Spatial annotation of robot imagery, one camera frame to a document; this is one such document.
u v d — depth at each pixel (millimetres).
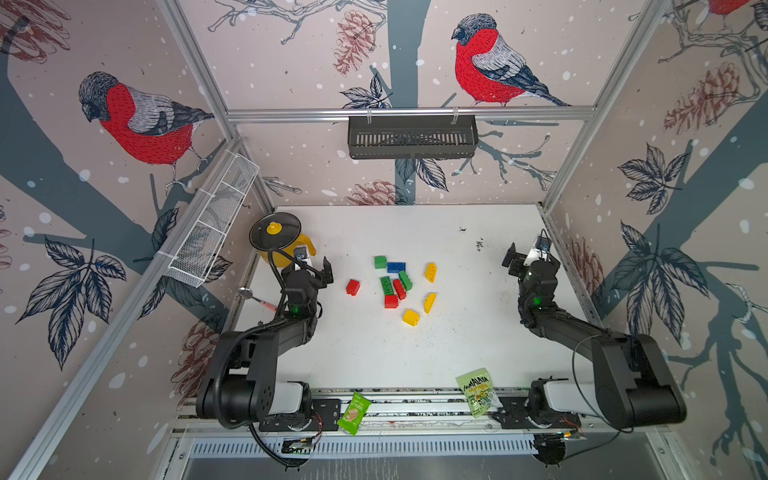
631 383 427
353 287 951
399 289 974
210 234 763
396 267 1008
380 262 1025
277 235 976
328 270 835
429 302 923
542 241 736
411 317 899
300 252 764
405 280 978
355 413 731
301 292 672
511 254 812
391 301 944
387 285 959
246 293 951
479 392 762
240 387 432
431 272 1003
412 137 1045
